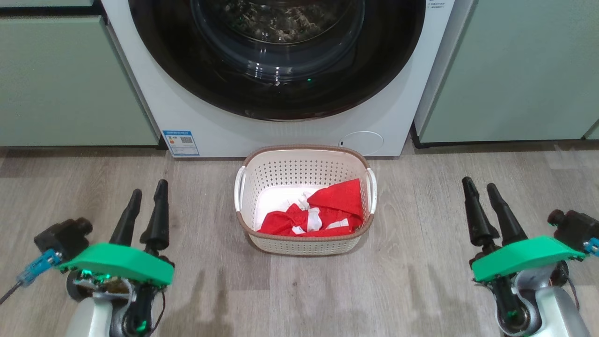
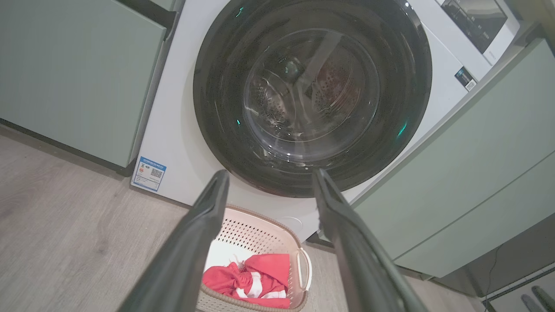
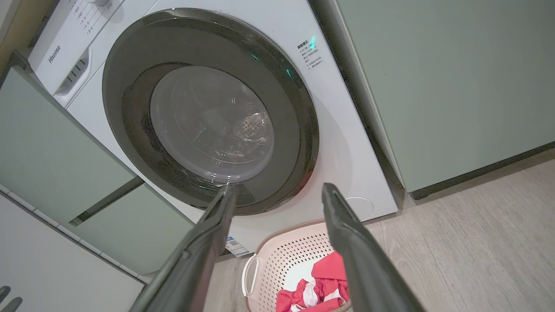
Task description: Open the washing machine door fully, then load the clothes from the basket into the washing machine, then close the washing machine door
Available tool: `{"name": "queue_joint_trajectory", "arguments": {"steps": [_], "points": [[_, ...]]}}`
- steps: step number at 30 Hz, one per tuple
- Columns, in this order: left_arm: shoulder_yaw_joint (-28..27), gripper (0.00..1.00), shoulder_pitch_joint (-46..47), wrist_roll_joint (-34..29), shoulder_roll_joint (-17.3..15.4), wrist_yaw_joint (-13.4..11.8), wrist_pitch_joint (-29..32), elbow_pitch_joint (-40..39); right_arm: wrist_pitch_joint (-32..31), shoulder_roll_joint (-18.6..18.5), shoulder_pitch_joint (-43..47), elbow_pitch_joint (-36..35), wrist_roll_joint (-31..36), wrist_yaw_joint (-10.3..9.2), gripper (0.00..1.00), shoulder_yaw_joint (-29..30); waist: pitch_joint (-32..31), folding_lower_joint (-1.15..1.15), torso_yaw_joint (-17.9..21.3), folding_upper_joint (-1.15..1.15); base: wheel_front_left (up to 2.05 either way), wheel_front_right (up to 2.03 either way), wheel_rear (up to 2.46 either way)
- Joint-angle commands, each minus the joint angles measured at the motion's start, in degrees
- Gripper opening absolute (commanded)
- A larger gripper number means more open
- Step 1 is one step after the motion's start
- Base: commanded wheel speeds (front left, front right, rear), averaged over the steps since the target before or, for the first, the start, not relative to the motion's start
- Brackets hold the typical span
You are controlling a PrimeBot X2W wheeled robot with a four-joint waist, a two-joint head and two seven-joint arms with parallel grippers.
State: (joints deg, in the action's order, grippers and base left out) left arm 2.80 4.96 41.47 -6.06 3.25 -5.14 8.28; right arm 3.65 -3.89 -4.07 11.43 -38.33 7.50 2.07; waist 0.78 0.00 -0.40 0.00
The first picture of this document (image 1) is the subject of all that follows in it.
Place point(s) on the small printed text label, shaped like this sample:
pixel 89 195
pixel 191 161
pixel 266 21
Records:
pixel 436 3

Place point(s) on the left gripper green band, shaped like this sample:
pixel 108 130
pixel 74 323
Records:
pixel 121 262

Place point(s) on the blue plug of right camera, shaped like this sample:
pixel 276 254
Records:
pixel 592 246

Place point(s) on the washing machine door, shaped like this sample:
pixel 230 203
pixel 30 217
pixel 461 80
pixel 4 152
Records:
pixel 187 61

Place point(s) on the pale green cabinet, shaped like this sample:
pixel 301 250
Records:
pixel 61 79
pixel 514 70

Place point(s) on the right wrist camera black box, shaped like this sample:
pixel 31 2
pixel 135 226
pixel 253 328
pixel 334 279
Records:
pixel 573 227

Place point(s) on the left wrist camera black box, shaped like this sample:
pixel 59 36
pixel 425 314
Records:
pixel 63 238

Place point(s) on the round white filter cover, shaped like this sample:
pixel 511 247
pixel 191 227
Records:
pixel 362 143

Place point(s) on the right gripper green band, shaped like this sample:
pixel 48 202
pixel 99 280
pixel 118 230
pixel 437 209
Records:
pixel 524 257

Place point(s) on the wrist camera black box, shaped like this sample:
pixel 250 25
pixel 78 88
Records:
pixel 63 238
pixel 573 227

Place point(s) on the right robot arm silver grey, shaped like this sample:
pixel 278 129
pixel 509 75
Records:
pixel 557 309

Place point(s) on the blue white energy label sticker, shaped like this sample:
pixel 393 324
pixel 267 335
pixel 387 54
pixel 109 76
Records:
pixel 180 143

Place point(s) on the cream perforated laundry basket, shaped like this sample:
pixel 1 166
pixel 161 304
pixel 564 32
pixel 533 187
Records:
pixel 299 173

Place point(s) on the white front-load washing machine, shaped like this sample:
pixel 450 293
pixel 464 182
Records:
pixel 196 126

